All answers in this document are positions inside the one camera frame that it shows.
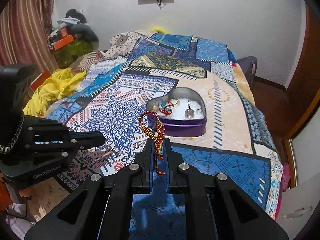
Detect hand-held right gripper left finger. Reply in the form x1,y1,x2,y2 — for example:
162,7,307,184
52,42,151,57
24,138,155,240

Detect striped bed sheet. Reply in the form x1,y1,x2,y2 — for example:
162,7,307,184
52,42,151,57
70,51,108,73

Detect pile of clothes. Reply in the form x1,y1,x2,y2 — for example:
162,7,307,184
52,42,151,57
47,9,99,51

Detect yellow cloth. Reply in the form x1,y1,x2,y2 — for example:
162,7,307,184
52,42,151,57
23,68,87,117

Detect dark purple bag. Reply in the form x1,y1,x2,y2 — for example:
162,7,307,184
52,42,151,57
236,56,258,86

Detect orange box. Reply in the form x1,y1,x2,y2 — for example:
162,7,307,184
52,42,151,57
53,35,75,51

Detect wooden wardrobe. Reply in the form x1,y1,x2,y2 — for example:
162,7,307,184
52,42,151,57
285,4,320,141

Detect red braided bracelet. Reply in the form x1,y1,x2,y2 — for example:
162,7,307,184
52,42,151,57
139,111,166,176

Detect purple heart-shaped tin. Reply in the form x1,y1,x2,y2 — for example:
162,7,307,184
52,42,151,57
145,87,207,138

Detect green patterned cloth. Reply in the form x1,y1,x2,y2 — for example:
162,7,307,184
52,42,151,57
56,41,93,67

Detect striped red curtain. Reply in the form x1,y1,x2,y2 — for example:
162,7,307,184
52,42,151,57
0,0,60,71

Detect blue patchwork blanket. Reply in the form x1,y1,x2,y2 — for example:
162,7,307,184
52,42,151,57
24,29,284,240

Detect yellow ring-shaped object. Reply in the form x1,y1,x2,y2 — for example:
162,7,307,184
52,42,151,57
149,25,168,34

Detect red flat box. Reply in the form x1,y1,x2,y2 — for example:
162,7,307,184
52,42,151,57
30,70,51,92

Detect pink plastic object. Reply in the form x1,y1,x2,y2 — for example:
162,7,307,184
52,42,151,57
282,163,292,188

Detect black white braided cord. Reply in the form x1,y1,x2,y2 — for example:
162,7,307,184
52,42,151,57
0,114,25,156

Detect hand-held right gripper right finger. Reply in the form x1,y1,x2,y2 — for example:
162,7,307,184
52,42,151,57
164,138,290,240

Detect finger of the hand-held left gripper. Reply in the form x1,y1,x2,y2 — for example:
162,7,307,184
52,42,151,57
24,116,106,141
24,138,107,161

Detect silver pendant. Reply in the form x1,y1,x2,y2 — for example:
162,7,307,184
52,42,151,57
184,100,195,118

